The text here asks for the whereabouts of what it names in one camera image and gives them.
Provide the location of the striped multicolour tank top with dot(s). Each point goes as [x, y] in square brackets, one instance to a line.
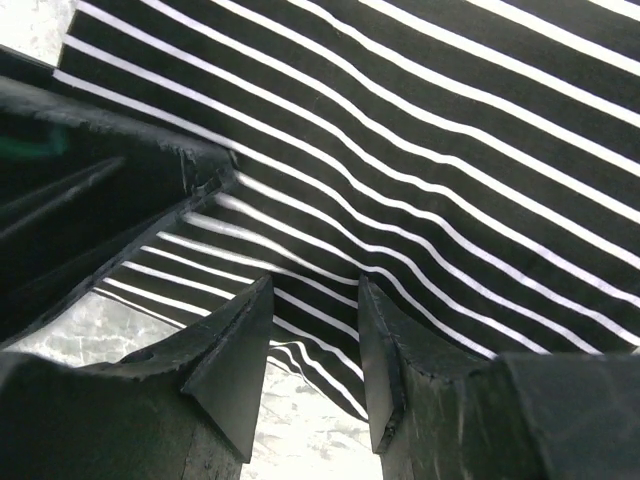
[478, 160]

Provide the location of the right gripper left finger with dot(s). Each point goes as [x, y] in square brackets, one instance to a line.
[183, 408]

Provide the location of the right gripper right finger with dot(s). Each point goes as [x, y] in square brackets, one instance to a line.
[437, 412]

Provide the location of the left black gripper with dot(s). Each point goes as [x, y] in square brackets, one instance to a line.
[82, 189]

